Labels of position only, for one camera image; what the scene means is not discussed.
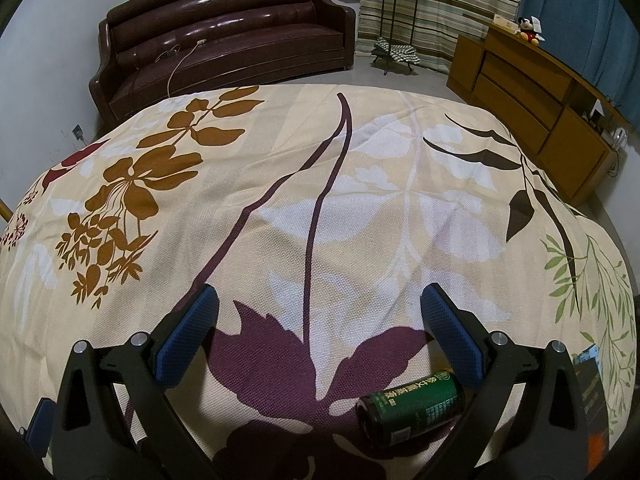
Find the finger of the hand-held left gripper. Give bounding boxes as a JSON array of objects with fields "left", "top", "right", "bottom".
[{"left": 27, "top": 399, "right": 56, "bottom": 456}]

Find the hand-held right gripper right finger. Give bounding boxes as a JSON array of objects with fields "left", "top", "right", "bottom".
[{"left": 421, "top": 282, "right": 588, "bottom": 480}]

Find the dark green bottle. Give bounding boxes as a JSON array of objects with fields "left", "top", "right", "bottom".
[{"left": 356, "top": 369, "right": 467, "bottom": 450}]

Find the black metal plant stand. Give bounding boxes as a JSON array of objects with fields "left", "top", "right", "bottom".
[{"left": 370, "top": 0, "right": 426, "bottom": 77}]

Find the wooden cabinet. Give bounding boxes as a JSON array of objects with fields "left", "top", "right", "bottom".
[{"left": 446, "top": 12, "right": 628, "bottom": 206}]

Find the checked cloth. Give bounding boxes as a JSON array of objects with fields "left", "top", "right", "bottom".
[{"left": 371, "top": 37, "right": 421, "bottom": 63}]

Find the striped curtain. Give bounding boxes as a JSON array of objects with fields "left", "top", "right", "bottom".
[{"left": 356, "top": 0, "right": 526, "bottom": 73}]

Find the blue curtain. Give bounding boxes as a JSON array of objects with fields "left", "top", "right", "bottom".
[{"left": 517, "top": 0, "right": 640, "bottom": 133}]

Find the white charging cable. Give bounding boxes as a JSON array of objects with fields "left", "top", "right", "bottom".
[{"left": 165, "top": 39, "right": 207, "bottom": 98}]

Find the dark printed packet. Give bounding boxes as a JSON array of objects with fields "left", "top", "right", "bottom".
[{"left": 570, "top": 345, "right": 614, "bottom": 462}]

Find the brown leather sofa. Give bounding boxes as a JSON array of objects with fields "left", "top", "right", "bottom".
[{"left": 89, "top": 0, "right": 357, "bottom": 123}]

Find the floral bed blanket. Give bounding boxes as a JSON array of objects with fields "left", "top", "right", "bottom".
[{"left": 0, "top": 84, "right": 640, "bottom": 480}]

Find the mouse plush toy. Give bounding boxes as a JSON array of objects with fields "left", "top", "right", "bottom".
[{"left": 515, "top": 16, "right": 541, "bottom": 46}]

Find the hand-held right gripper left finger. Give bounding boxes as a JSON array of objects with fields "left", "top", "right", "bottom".
[{"left": 50, "top": 284, "right": 221, "bottom": 480}]

